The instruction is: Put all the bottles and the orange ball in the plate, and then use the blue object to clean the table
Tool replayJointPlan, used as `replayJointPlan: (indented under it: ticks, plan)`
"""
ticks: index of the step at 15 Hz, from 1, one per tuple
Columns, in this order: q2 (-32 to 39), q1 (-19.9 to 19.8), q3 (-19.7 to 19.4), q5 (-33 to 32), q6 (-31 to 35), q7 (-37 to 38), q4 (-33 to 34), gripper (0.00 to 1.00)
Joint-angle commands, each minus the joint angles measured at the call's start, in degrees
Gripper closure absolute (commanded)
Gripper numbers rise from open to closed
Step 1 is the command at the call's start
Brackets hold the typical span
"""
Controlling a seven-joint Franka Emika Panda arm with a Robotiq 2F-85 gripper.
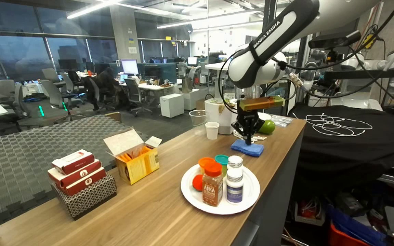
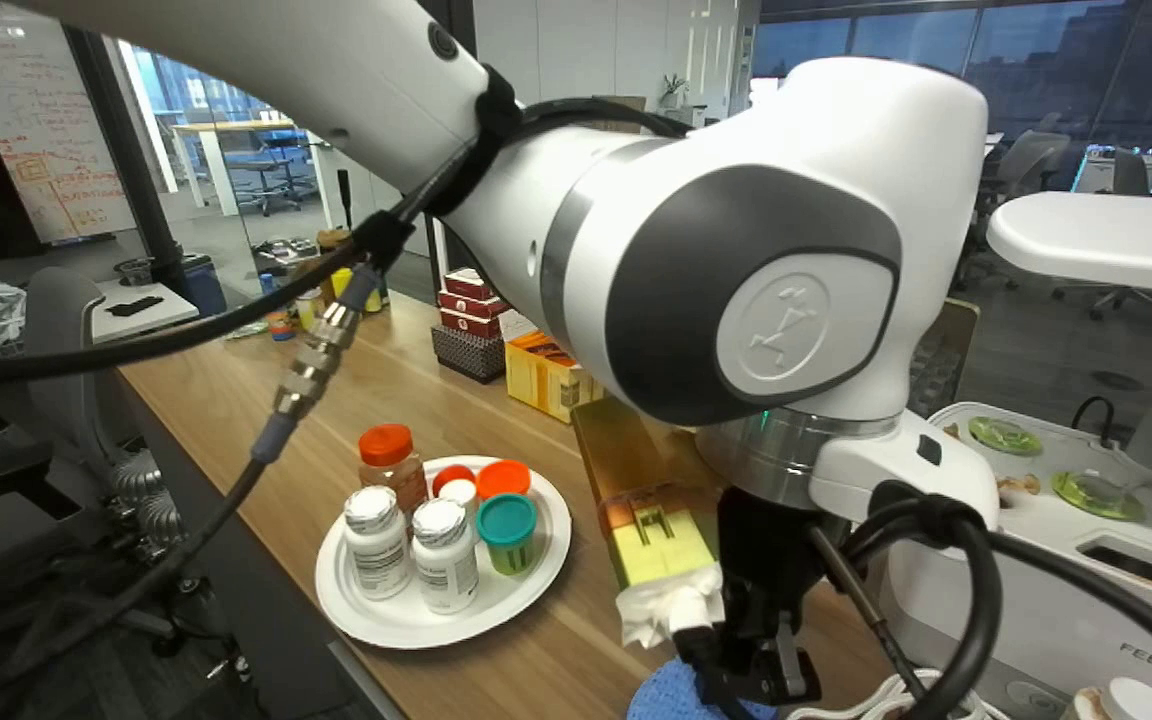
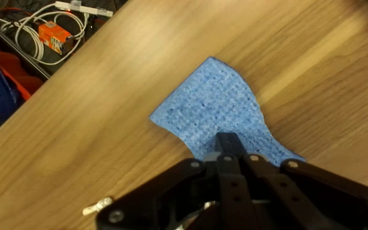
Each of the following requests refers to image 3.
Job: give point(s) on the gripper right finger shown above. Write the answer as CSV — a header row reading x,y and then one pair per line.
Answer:
x,y
302,191

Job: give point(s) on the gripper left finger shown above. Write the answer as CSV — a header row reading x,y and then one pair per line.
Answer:
x,y
228,185

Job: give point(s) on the blue cleaning cloth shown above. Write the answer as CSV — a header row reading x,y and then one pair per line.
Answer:
x,y
214,105

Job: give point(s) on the small white plastic piece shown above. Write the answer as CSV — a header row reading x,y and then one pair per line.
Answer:
x,y
97,206

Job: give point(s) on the orange small carton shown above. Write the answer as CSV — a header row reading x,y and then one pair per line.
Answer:
x,y
55,37

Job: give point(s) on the white power strip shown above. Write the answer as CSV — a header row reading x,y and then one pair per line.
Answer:
x,y
83,8

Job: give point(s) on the orange cloth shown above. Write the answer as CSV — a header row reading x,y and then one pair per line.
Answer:
x,y
13,72

